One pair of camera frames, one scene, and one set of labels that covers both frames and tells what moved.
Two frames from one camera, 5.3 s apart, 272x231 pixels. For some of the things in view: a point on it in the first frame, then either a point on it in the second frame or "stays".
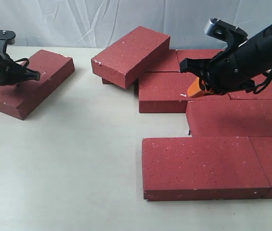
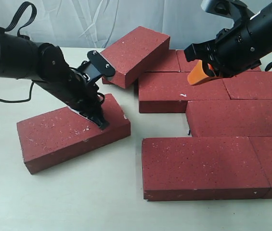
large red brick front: (198, 167) stays
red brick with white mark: (167, 92) stays
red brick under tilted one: (168, 62) stays
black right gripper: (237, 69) -> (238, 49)
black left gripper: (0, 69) -> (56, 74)
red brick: (126, 61) stays
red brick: (238, 118) stays
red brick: (21, 99) -> (52, 138)
